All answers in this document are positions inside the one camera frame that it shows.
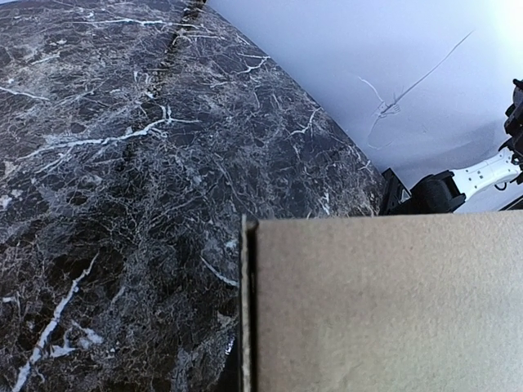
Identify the brown cardboard box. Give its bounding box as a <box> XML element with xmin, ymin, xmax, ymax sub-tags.
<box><xmin>239</xmin><ymin>211</ymin><xmax>522</xmax><ymax>391</ymax></box>

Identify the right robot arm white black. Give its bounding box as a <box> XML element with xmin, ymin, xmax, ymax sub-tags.
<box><xmin>410</xmin><ymin>79</ymin><xmax>522</xmax><ymax>213</ymax></box>

